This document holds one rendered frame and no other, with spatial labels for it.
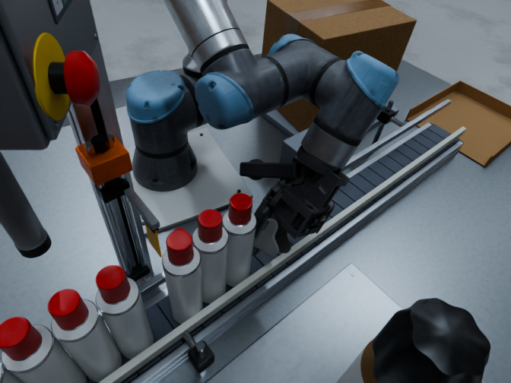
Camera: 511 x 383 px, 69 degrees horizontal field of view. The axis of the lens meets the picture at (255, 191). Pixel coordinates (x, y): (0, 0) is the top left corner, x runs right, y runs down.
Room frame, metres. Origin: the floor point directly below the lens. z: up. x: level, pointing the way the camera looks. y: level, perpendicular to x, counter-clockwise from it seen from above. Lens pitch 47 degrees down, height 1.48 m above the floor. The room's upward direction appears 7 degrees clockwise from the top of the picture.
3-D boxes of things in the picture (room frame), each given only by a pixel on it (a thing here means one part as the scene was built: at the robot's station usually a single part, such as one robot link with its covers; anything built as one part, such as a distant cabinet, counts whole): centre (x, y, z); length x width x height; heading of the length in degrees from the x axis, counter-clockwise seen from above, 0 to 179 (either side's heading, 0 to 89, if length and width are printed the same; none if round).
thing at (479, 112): (0.99, -0.63, 0.85); 0.30 x 0.26 x 0.04; 135
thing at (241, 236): (0.34, 0.02, 0.98); 0.05 x 0.05 x 0.20
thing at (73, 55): (0.23, 0.14, 1.32); 0.04 x 0.03 x 0.04; 10
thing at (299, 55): (0.52, -0.04, 1.19); 0.11 x 0.11 x 0.08; 44
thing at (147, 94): (0.63, 0.22, 1.01); 0.13 x 0.12 x 0.14; 134
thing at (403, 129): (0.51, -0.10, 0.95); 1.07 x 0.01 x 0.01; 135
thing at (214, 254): (0.31, 0.06, 0.98); 0.05 x 0.05 x 0.20
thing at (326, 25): (0.99, -0.16, 0.99); 0.30 x 0.24 x 0.27; 126
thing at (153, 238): (0.26, 0.12, 1.09); 0.03 x 0.01 x 0.06; 45
